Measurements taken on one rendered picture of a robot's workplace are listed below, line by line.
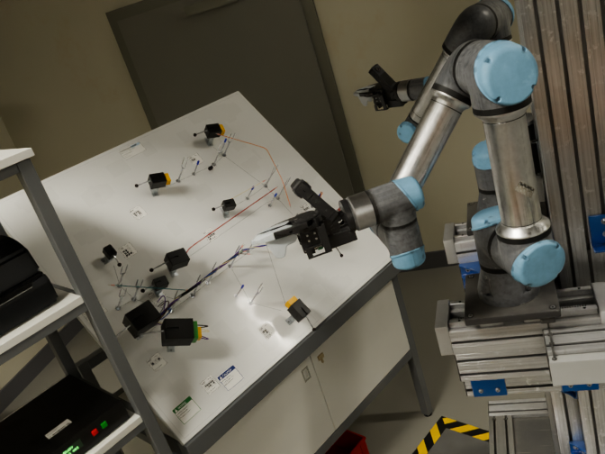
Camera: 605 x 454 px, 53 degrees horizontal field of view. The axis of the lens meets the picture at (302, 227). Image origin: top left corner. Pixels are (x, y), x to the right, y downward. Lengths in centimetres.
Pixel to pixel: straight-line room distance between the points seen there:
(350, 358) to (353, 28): 207
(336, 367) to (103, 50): 282
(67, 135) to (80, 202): 253
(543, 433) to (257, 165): 154
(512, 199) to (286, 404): 125
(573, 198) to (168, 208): 140
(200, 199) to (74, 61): 238
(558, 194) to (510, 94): 49
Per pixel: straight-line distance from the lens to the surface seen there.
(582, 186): 170
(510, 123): 130
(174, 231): 228
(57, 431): 186
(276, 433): 229
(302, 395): 234
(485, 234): 151
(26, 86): 487
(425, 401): 302
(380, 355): 266
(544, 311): 156
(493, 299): 159
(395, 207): 125
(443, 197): 404
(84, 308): 169
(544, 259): 141
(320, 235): 123
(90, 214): 227
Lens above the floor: 203
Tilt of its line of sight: 22 degrees down
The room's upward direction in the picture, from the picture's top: 18 degrees counter-clockwise
